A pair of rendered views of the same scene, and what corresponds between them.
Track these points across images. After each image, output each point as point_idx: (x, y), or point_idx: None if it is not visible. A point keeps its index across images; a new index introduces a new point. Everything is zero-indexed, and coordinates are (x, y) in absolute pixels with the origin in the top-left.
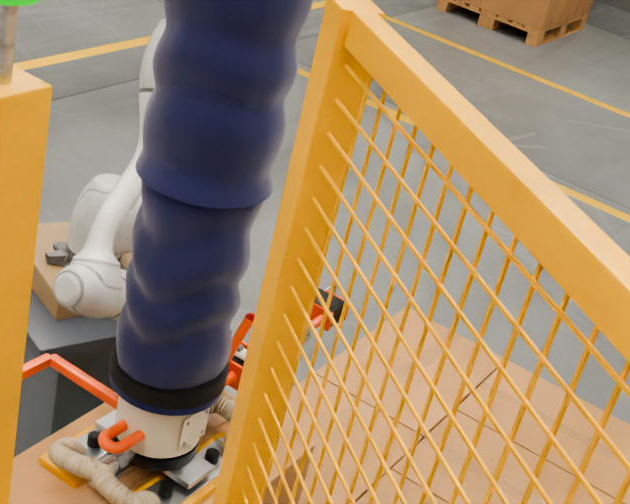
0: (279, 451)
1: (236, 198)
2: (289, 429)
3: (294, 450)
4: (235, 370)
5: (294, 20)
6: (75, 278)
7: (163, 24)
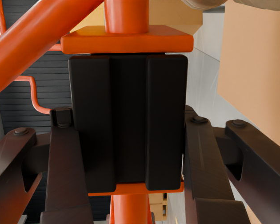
0: (233, 37)
1: None
2: (235, 107)
3: (225, 58)
4: (101, 26)
5: None
6: None
7: None
